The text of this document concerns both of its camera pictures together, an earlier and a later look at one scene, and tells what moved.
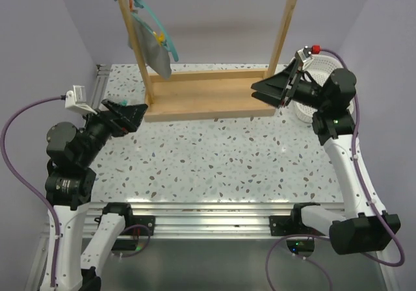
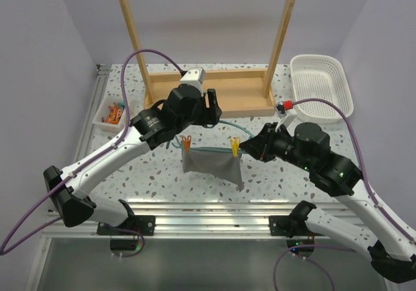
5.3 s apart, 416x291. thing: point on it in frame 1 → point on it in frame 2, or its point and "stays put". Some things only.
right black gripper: [272, 90] → [261, 146]
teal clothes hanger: [140, 2] → [179, 147]
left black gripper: [132, 114] → [210, 115]
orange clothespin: [130, 2] → [186, 143]
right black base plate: [285, 225] stays put
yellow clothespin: [159, 39] → [234, 143]
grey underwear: [155, 54] → [223, 165]
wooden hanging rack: [206, 94] stays put
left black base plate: [147, 221] stays put
